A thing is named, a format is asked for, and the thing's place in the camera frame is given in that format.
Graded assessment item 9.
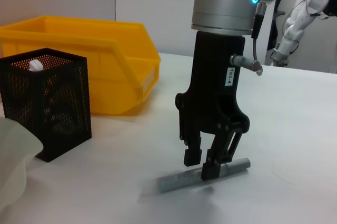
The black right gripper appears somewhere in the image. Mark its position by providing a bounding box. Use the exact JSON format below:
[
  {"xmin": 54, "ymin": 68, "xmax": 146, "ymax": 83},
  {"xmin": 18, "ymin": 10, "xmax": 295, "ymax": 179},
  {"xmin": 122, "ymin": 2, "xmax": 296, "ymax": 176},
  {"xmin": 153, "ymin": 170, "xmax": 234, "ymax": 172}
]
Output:
[{"xmin": 175, "ymin": 30, "xmax": 250, "ymax": 181}]

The grey pen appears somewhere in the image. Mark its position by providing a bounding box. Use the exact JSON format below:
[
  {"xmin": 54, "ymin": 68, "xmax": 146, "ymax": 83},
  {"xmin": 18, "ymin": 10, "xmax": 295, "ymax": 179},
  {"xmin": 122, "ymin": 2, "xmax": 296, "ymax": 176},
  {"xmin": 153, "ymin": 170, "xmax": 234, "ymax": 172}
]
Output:
[{"xmin": 147, "ymin": 157, "xmax": 252, "ymax": 195}]

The black mesh pen holder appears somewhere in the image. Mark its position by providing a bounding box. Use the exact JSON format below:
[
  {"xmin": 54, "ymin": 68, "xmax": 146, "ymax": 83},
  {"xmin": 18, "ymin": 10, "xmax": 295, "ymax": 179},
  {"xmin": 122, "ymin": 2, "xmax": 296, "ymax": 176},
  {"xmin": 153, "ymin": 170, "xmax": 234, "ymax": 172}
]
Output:
[{"xmin": 0, "ymin": 47, "xmax": 93, "ymax": 163}]

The pale green glass fruit plate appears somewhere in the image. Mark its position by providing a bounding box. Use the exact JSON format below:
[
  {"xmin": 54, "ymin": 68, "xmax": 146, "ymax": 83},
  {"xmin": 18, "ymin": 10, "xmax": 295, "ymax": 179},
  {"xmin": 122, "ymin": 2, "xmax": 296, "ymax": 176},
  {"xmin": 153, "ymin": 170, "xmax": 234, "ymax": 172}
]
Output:
[{"xmin": 0, "ymin": 115, "xmax": 44, "ymax": 208}]

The white humanoid robot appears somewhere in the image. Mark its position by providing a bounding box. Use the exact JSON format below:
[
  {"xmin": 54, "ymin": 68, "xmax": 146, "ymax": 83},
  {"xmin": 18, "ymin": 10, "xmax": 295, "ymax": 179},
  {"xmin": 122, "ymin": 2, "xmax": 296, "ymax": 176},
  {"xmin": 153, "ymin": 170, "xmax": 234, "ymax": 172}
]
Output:
[{"xmin": 270, "ymin": 0, "xmax": 337, "ymax": 66}]

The yellow plastic bin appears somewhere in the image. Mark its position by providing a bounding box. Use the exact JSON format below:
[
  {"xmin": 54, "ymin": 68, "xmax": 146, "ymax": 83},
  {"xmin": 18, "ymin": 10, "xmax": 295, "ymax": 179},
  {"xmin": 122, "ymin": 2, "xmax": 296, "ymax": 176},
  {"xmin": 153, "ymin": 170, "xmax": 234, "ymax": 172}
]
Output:
[{"xmin": 0, "ymin": 15, "xmax": 162, "ymax": 117}]

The black box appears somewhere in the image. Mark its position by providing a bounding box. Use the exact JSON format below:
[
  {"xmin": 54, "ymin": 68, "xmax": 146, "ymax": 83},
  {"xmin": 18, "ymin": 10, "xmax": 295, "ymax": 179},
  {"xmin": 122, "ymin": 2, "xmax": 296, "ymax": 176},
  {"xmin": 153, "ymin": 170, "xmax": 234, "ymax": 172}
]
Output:
[{"xmin": 325, "ymin": 0, "xmax": 337, "ymax": 17}]

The right arm cable with plug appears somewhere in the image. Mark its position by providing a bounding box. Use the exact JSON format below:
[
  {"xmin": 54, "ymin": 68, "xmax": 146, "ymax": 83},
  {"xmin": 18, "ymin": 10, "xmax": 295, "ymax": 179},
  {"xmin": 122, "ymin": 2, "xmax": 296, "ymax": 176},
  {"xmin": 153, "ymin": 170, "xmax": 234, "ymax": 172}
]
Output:
[{"xmin": 229, "ymin": 0, "xmax": 276, "ymax": 77}]

